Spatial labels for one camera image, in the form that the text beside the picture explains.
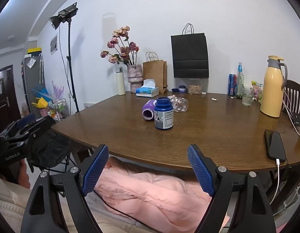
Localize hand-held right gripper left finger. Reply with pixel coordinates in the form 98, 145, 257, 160
20, 144, 109, 233

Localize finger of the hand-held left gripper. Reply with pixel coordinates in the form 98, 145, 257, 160
6, 116, 57, 149
0, 113, 37, 140

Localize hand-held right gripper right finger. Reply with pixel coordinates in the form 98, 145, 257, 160
187, 144, 277, 233

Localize purple bottle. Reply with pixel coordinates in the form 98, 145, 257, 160
142, 99, 158, 121

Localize black folding chair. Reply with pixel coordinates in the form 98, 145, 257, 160
26, 126, 76, 176

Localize white trolley rack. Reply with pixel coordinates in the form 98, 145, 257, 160
48, 98, 68, 123

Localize blue dustpan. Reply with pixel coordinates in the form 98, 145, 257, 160
31, 85, 54, 102

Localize dark brown door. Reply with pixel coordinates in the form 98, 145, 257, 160
0, 64, 22, 127

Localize purple coral decoration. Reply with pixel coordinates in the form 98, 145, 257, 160
51, 80, 66, 100

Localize grey refrigerator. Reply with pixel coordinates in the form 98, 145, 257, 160
21, 53, 46, 117

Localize cream knit cloth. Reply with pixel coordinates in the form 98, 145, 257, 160
0, 171, 34, 233

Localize blue pill bottle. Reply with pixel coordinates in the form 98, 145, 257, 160
154, 97, 174, 131

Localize clear plastic bottle lying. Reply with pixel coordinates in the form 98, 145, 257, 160
167, 96, 189, 113

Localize black smartphone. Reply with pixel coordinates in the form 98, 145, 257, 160
264, 129, 287, 163

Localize clear snack container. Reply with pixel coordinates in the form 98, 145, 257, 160
188, 78, 202, 95

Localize clear drinking glass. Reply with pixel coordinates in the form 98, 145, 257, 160
242, 86, 254, 107

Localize white thermos bottle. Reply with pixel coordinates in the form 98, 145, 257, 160
115, 66, 126, 96

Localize blue soda can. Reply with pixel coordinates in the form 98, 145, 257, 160
228, 73, 237, 96

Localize blue tissue box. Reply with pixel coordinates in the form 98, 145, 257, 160
136, 79, 159, 98

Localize colourful snack packets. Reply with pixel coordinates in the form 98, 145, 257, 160
251, 81, 264, 102

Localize clear bottle with blue cap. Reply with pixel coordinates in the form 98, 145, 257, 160
236, 62, 245, 97

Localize pink stone vase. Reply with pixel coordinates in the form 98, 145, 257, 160
127, 64, 144, 92

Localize yellow thermos jug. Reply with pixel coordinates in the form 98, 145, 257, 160
259, 56, 288, 118

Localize brown paper bag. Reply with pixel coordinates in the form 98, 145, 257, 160
143, 52, 169, 95

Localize dried pink flowers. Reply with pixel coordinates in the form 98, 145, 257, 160
100, 25, 140, 66

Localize black studio light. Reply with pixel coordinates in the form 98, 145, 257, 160
49, 2, 79, 31

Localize black paper bag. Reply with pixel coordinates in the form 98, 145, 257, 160
171, 23, 210, 79

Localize dark wooden chair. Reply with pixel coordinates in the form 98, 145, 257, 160
282, 79, 300, 120

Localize white charging cable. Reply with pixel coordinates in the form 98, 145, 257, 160
268, 159, 283, 205

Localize wall picture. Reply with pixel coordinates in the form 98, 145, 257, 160
50, 34, 59, 55

